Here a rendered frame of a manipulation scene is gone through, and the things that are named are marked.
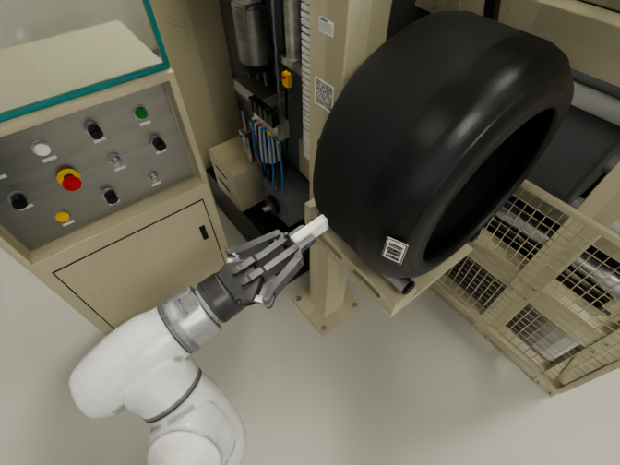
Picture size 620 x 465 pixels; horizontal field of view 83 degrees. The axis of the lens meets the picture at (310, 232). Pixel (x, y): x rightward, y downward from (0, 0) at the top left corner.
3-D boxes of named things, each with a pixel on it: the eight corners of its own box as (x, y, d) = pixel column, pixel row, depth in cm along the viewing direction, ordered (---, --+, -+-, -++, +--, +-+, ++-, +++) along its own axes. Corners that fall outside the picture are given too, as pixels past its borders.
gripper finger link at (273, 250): (241, 286, 58) (236, 280, 59) (293, 246, 61) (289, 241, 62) (234, 276, 55) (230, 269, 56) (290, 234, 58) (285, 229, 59)
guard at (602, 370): (386, 242, 174) (420, 120, 119) (387, 240, 175) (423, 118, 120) (558, 395, 130) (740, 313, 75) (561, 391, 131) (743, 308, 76)
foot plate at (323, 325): (291, 298, 188) (291, 296, 186) (329, 272, 198) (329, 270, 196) (322, 337, 175) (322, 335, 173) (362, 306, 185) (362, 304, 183)
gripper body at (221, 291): (213, 317, 50) (266, 279, 52) (186, 277, 54) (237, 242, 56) (229, 333, 56) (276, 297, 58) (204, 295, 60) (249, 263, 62)
